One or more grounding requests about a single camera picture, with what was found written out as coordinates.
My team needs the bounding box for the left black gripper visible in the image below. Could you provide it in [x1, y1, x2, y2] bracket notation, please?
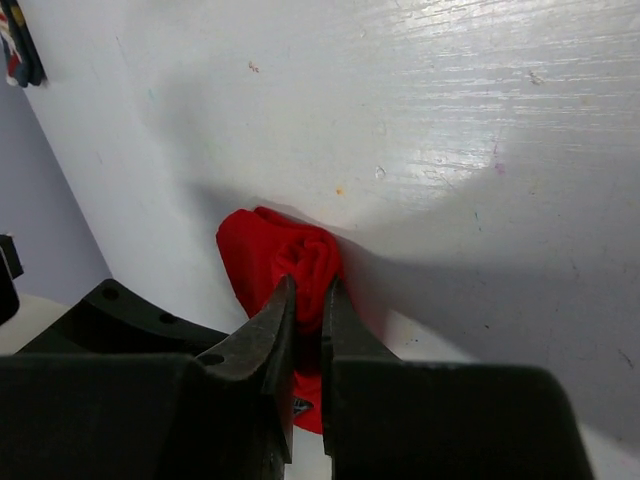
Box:
[18, 279, 227, 355]

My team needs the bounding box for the red Christmas sock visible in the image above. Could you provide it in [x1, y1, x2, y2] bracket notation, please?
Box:
[216, 207, 344, 434]

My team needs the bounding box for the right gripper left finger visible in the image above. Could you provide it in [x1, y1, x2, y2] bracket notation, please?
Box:
[1, 276, 295, 479]

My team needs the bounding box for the navy patterned sock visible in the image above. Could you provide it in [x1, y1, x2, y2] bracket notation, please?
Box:
[1, 0, 46, 88]

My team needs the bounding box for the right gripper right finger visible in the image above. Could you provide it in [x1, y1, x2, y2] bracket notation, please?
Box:
[321, 280, 593, 479]

